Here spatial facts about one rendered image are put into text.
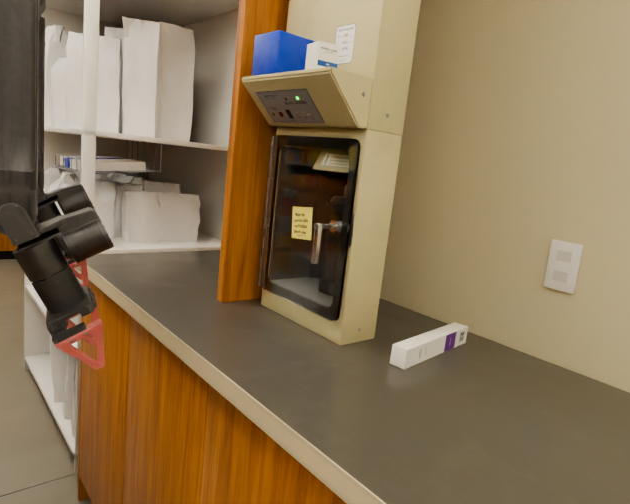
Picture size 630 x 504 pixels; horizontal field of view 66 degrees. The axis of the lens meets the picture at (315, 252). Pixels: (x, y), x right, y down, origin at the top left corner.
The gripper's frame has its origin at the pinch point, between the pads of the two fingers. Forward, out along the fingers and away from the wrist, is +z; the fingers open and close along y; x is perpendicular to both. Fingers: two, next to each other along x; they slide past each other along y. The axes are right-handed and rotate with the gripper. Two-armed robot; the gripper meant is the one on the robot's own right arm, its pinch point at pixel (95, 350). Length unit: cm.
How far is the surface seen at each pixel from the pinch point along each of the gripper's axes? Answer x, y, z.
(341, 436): -25.6, -26.0, 19.4
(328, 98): -58, 8, -22
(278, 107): -55, 27, -22
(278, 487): -15.2, -16.4, 29.9
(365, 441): -28.1, -28.2, 20.7
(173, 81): -62, 144, -37
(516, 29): -115, 11, -21
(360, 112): -62, 5, -18
